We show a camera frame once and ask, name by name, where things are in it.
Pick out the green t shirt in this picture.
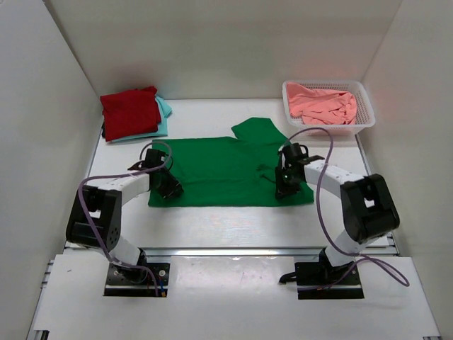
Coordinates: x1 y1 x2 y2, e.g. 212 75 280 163
148 118 314 208

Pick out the red folded t shirt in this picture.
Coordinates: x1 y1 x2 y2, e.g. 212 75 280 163
100 86 161 142

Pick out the light blue folded t shirt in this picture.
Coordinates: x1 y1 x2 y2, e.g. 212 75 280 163
111 95 173 143

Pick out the pink t shirt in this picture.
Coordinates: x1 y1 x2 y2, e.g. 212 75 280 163
286 82 357 125

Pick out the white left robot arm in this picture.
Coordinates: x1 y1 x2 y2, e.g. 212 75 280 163
66 149 183 282

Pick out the white plastic basket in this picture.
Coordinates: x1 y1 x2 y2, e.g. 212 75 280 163
282 80 375 135

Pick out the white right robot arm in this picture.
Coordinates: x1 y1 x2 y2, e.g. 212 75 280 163
275 143 400 284

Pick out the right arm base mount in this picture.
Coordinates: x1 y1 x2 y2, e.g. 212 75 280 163
279 261 365 300

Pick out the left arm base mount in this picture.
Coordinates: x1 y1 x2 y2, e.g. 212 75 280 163
103 254 171 298

